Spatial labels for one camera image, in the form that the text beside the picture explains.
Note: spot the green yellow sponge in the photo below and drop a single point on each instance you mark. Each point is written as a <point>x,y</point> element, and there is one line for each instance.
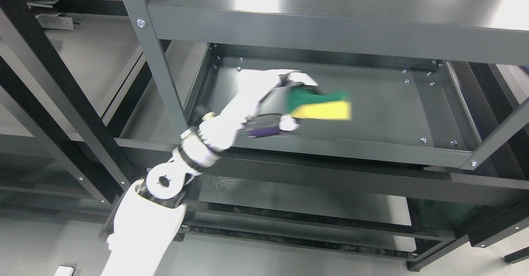
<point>305,103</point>

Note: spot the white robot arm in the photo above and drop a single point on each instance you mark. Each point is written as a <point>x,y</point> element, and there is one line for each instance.
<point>151,211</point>

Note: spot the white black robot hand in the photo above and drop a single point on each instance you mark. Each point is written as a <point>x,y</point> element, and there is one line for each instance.
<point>221,131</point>

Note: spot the dark grey metal shelf rack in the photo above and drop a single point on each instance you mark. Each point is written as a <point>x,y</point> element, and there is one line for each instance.
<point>381,128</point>

